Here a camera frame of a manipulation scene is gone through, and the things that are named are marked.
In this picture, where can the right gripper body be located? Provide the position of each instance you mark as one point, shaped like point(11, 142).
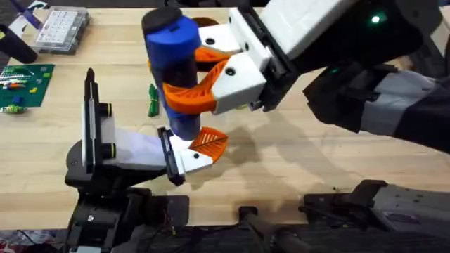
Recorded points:
point(309, 24)

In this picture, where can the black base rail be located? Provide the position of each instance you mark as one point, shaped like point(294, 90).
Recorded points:
point(218, 242)

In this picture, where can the green board with blocks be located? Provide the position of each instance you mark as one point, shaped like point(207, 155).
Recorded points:
point(24, 84)

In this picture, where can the clear plastic parts box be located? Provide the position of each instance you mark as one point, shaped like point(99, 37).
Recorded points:
point(61, 28)

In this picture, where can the dark cylindrical cup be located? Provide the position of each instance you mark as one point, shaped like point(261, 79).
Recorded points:
point(15, 45)

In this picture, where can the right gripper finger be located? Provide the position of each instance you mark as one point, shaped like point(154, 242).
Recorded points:
point(219, 37)
point(239, 84)

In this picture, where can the white packet with purple strip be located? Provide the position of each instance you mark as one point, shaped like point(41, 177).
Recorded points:
point(24, 17)

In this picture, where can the blue electric screwdriver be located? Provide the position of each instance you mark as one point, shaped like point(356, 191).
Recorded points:
point(172, 42)

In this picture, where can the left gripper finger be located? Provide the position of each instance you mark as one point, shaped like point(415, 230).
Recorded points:
point(214, 133)
point(197, 161)

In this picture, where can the black upright wrist plate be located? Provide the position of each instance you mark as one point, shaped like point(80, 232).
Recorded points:
point(90, 105)

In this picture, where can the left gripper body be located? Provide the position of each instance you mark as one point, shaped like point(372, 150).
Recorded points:
point(137, 151)

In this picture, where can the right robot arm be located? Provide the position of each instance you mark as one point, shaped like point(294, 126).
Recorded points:
point(404, 102)

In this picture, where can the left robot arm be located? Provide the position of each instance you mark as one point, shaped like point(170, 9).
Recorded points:
point(105, 218)

